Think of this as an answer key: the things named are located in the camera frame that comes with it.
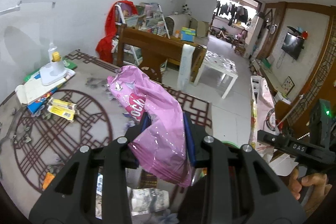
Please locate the framed puzzle picture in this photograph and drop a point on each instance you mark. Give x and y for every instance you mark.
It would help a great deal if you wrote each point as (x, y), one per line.
(288, 85)

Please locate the white desk lamp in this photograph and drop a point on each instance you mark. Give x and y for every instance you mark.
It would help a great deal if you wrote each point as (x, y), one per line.
(52, 74)

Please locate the television cabinet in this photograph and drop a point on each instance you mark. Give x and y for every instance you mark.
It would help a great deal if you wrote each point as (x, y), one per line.
(270, 82)

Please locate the grey covered sofa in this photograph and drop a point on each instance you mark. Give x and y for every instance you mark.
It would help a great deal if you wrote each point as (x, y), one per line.
(178, 22)

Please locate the round wall clock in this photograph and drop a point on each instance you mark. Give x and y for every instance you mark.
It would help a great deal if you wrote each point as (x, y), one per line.
(273, 29)

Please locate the small wooden chair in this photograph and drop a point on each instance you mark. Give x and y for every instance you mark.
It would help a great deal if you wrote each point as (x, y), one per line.
(240, 44)

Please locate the white book rack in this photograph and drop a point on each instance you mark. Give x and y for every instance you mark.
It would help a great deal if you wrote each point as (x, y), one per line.
(118, 14)

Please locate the colourful toy block box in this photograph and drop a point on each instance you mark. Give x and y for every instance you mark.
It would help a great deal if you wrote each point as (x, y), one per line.
(188, 34)

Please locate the red cloth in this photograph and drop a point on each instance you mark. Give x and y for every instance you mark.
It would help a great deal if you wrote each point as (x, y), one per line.
(105, 45)

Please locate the row of picture books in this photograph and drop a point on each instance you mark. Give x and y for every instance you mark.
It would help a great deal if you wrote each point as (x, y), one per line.
(144, 18)

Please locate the white coffee table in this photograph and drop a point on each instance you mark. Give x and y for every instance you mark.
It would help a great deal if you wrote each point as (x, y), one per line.
(218, 64)

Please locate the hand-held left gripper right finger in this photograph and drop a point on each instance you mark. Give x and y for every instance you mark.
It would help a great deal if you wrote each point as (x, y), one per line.
(189, 140)

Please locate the green trash bin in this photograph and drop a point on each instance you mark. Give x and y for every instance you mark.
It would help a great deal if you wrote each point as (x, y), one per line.
(228, 143)

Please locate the small orange capped bottle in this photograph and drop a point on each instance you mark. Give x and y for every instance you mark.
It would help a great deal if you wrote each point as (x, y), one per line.
(177, 34)

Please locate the wooden coffee table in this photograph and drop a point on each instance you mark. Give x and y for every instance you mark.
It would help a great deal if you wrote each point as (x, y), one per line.
(202, 56)

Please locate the green book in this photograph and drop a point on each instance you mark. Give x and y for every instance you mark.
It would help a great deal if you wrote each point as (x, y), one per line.
(69, 64)

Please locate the orange snack packet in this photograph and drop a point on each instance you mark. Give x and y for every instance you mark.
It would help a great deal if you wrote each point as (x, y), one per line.
(48, 180)

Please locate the blue white wrapper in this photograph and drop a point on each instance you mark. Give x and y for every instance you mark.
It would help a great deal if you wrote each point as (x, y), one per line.
(99, 184)

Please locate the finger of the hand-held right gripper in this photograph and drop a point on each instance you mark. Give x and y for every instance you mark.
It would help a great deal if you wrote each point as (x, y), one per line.
(270, 138)

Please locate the pink glossy snack bag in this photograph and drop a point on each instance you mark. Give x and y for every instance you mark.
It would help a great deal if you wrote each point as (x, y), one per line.
(157, 119)

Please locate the white printed cloth strip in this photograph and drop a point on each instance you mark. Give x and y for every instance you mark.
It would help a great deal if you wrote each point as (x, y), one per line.
(185, 66)

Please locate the balance bike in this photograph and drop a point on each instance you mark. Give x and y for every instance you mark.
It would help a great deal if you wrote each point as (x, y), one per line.
(223, 33)

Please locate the yellow tape roll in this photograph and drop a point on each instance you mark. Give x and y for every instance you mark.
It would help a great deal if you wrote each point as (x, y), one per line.
(56, 56)

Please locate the printed newspaper piece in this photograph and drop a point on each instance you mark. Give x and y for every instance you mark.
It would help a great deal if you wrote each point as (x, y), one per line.
(149, 200)

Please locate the wall television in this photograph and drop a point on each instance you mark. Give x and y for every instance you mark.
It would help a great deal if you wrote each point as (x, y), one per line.
(292, 45)

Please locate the brown packet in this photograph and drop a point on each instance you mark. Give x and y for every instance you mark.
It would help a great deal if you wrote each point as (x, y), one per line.
(149, 180)

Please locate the person's right hand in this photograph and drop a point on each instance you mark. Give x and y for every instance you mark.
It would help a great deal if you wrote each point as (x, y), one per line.
(312, 180)

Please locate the blue picture book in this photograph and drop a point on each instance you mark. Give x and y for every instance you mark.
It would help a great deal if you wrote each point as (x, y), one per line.
(35, 106)

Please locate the black white plush toy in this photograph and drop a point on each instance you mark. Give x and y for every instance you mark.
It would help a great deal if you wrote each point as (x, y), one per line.
(186, 9)

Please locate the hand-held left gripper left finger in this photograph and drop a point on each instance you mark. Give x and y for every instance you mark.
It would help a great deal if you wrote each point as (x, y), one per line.
(134, 134)

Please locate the row of hanging clothes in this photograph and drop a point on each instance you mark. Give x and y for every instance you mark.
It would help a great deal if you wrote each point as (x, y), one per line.
(233, 12)

